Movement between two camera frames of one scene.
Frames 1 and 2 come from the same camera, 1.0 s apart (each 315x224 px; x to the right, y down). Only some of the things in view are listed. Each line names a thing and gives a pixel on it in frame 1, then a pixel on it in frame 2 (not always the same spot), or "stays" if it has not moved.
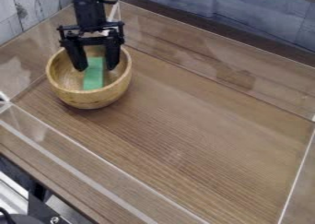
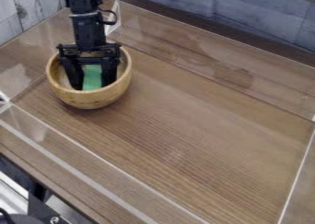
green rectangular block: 94,73 stays
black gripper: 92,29 → 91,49
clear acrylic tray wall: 201,146 stays
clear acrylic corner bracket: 115,16 stays
